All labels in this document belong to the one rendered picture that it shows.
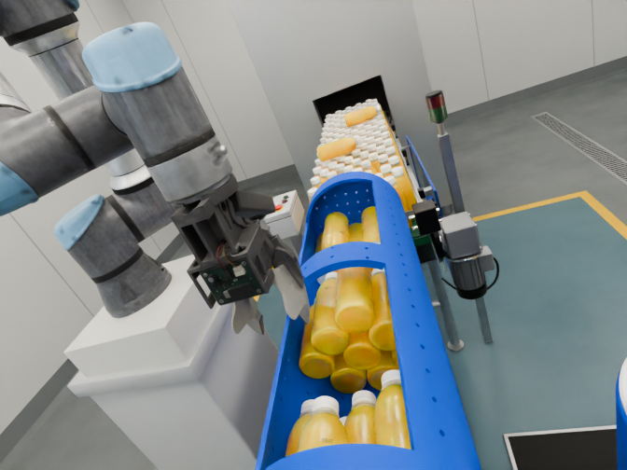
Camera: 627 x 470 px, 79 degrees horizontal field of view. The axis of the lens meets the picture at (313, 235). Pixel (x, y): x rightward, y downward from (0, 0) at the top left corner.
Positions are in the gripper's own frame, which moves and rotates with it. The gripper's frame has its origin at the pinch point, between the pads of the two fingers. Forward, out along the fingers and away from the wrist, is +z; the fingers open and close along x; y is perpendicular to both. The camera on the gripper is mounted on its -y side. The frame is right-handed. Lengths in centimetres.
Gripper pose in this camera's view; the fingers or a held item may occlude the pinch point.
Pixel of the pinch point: (282, 317)
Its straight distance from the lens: 51.5
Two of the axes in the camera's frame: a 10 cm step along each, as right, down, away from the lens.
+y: -0.8, 4.7, -8.8
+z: 3.6, 8.3, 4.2
